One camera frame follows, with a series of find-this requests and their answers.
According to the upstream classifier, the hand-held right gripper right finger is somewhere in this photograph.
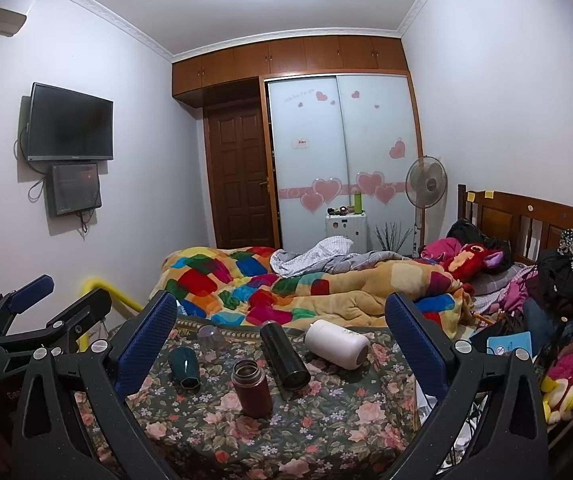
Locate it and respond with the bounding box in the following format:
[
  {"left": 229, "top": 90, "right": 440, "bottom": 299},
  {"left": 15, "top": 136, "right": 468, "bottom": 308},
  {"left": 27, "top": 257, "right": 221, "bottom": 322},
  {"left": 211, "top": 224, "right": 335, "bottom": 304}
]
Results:
[{"left": 385, "top": 291, "right": 550, "bottom": 480}]

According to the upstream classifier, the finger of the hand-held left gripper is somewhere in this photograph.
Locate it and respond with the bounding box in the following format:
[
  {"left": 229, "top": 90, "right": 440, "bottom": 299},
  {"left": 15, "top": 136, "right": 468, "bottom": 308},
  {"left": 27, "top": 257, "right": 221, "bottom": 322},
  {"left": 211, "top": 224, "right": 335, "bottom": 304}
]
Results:
[
  {"left": 0, "top": 287, "right": 114, "bottom": 361},
  {"left": 0, "top": 274, "right": 56, "bottom": 342}
]

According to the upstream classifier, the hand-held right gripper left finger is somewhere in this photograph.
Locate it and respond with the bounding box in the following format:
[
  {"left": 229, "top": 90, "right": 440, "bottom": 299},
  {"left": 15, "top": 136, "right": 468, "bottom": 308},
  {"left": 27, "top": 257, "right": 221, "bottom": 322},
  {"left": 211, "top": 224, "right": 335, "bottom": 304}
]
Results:
[{"left": 11, "top": 290, "right": 180, "bottom": 480}]

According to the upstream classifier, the teal cup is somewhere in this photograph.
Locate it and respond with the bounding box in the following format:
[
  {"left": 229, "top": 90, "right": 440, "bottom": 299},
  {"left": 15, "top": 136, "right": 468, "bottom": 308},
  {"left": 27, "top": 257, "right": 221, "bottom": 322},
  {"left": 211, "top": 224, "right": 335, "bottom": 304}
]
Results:
[{"left": 168, "top": 346, "right": 202, "bottom": 391}]

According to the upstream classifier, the clear purple glass cup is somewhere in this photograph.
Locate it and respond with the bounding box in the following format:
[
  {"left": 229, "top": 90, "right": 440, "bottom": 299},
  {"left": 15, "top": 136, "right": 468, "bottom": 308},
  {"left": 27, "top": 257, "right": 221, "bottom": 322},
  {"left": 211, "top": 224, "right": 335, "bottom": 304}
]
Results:
[{"left": 196, "top": 325, "right": 228, "bottom": 356}]

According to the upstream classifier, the white cup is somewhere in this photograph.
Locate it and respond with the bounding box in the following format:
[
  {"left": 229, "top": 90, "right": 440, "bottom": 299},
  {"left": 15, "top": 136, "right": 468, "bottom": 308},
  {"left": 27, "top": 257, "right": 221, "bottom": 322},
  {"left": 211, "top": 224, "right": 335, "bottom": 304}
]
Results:
[{"left": 304, "top": 319, "right": 371, "bottom": 370}]

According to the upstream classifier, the red steel thermos cup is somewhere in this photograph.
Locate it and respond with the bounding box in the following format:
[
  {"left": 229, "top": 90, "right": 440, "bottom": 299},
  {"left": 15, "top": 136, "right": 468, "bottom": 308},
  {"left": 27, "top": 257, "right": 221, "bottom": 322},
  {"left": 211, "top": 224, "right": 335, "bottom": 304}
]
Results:
[{"left": 231, "top": 359, "right": 274, "bottom": 419}]

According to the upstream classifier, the black thermos cup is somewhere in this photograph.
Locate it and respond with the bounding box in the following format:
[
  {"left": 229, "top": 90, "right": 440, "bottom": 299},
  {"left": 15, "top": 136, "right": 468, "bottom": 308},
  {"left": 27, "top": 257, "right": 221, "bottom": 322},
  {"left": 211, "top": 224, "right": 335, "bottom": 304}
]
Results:
[{"left": 260, "top": 321, "right": 312, "bottom": 390}]

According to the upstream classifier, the blue booklet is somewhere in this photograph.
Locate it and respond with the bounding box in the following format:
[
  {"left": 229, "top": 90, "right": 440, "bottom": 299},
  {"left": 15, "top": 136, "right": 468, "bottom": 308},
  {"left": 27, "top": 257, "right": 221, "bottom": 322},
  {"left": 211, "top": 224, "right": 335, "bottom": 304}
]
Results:
[{"left": 486, "top": 331, "right": 535, "bottom": 357}]

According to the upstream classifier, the red plush toy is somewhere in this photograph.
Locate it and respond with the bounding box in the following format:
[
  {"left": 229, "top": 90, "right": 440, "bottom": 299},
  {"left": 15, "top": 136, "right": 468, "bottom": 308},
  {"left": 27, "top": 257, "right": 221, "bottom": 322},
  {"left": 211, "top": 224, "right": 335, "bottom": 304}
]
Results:
[{"left": 439, "top": 242, "right": 488, "bottom": 282}]

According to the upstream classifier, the pink cloth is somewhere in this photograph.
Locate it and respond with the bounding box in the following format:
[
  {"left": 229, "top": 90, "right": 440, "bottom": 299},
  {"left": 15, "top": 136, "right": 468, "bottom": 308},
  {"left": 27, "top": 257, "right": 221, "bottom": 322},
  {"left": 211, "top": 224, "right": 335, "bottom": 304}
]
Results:
[{"left": 420, "top": 237, "right": 463, "bottom": 264}]

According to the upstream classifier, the spiky potted plant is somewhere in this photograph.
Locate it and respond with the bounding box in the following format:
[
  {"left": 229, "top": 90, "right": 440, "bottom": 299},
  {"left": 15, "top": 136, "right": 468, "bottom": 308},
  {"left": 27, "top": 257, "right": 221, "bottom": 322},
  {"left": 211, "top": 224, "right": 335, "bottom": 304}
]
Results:
[{"left": 373, "top": 222, "right": 415, "bottom": 257}]

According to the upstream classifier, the colourful patchwork blanket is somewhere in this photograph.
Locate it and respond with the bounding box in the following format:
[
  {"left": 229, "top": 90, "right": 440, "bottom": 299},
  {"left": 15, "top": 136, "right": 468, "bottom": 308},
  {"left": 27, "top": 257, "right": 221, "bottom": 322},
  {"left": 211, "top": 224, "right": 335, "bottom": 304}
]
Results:
[{"left": 149, "top": 246, "right": 475, "bottom": 342}]

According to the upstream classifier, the black clothing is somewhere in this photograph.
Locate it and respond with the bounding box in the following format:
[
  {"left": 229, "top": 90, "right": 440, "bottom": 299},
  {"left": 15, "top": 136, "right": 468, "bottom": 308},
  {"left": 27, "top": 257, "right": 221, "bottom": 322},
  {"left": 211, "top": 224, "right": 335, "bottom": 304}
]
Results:
[{"left": 447, "top": 219, "right": 493, "bottom": 247}]

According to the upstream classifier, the floral tablecloth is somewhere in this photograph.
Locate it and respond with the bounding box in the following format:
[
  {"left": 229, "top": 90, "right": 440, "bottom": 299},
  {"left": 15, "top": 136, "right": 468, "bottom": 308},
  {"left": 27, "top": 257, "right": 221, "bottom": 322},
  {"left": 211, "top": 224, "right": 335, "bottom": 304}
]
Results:
[{"left": 74, "top": 316, "right": 438, "bottom": 480}]

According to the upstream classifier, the white small cabinet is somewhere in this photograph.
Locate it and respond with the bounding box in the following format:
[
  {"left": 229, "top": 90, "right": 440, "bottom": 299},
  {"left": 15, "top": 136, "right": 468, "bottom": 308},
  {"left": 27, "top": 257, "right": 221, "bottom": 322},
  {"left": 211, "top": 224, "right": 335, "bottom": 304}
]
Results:
[{"left": 324, "top": 212, "right": 370, "bottom": 252}]

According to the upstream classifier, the grey checked bedsheet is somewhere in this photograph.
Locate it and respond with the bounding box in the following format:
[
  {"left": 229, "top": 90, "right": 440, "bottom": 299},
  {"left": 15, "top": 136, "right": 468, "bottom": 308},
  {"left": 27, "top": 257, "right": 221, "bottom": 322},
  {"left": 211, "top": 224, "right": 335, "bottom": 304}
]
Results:
[{"left": 270, "top": 237, "right": 413, "bottom": 278}]

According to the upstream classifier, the yellow plush toy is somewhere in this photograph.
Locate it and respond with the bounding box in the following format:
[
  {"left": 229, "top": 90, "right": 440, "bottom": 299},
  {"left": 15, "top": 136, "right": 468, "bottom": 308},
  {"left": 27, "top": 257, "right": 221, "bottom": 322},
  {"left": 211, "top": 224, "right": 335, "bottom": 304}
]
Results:
[{"left": 540, "top": 375, "right": 573, "bottom": 424}]

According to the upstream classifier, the wooden bed headboard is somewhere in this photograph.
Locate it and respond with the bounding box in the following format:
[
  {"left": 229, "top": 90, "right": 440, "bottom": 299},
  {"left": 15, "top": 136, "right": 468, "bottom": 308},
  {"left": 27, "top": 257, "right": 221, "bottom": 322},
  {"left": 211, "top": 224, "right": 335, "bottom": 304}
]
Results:
[{"left": 457, "top": 184, "right": 573, "bottom": 267}]

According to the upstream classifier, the black bag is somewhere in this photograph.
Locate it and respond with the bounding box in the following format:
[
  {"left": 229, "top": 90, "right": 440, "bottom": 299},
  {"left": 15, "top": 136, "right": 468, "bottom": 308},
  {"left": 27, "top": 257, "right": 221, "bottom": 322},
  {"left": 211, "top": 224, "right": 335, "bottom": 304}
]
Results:
[{"left": 535, "top": 247, "right": 573, "bottom": 307}]

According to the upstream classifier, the white standing fan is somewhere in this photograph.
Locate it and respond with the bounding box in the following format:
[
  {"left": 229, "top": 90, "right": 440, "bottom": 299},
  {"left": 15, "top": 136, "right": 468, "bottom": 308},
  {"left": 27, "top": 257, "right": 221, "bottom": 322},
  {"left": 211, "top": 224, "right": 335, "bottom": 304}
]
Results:
[{"left": 405, "top": 155, "right": 449, "bottom": 257}]

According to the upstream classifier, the brown wooden door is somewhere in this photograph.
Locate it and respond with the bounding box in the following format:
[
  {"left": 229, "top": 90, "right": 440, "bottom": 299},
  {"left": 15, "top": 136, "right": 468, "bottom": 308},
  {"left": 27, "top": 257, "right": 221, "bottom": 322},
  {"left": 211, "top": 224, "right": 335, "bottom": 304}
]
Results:
[{"left": 203, "top": 100, "right": 276, "bottom": 250}]

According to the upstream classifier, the wardrobe with heart stickers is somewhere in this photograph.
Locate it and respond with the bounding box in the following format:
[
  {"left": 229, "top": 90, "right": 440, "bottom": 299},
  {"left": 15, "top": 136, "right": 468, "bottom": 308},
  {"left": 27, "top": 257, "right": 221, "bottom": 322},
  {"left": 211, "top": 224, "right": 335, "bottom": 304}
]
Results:
[{"left": 264, "top": 72, "right": 425, "bottom": 257}]

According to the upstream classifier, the brown overhead cabinet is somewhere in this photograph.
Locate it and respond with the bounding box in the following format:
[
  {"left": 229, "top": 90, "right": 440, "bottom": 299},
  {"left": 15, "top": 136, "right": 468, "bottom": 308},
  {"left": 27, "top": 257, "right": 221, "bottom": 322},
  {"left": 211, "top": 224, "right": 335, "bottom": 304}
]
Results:
[{"left": 171, "top": 35, "right": 410, "bottom": 109}]

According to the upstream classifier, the yellow rail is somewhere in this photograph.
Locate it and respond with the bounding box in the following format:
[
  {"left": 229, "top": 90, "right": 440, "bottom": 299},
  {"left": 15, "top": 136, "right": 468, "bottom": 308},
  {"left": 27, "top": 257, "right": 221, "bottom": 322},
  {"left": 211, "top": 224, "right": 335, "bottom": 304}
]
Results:
[{"left": 79, "top": 276, "right": 143, "bottom": 354}]

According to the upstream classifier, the black television cable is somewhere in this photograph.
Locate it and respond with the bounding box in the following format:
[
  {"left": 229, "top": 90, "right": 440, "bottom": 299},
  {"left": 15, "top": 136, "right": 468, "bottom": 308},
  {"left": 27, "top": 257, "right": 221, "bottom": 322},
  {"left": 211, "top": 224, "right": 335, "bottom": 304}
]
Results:
[{"left": 14, "top": 125, "right": 48, "bottom": 202}]

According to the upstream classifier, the black wall television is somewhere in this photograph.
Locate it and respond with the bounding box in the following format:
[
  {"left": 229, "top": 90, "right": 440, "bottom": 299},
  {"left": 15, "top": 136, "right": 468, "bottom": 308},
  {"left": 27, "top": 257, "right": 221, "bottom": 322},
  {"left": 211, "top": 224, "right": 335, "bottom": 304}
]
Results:
[{"left": 25, "top": 81, "right": 115, "bottom": 163}]

